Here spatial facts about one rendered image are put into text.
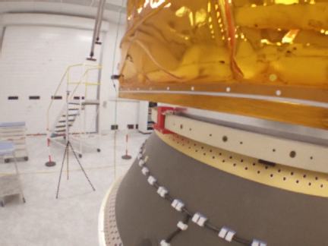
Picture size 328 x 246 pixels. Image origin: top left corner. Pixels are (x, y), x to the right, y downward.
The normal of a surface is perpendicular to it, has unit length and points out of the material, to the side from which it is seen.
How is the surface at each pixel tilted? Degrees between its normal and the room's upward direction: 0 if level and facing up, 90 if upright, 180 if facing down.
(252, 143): 90
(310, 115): 90
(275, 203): 62
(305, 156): 90
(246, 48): 93
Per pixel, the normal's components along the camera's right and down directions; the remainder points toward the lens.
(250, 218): -0.57, -0.41
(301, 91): -0.84, 0.03
